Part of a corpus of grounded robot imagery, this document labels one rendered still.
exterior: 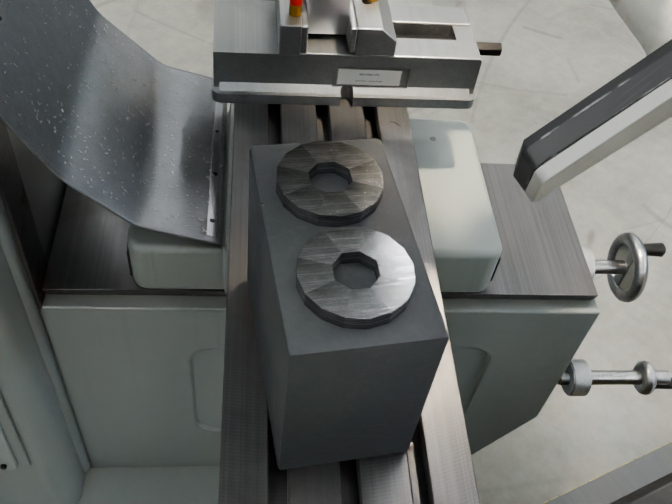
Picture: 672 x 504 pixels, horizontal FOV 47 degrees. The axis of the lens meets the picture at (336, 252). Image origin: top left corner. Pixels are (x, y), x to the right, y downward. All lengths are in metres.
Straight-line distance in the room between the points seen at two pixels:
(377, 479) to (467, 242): 0.43
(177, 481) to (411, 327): 0.98
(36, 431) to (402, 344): 0.82
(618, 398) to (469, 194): 1.00
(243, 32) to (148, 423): 0.67
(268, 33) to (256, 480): 0.58
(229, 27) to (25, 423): 0.65
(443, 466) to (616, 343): 1.40
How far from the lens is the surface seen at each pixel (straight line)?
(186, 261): 1.01
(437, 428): 0.74
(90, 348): 1.17
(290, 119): 1.00
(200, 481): 1.49
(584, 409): 1.94
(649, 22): 0.78
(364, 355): 0.56
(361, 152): 0.66
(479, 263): 1.05
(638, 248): 1.33
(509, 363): 1.25
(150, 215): 0.95
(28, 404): 1.22
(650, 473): 1.43
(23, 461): 1.36
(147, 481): 1.49
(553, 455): 1.85
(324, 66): 1.01
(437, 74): 1.04
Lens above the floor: 1.56
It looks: 49 degrees down
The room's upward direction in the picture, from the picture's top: 8 degrees clockwise
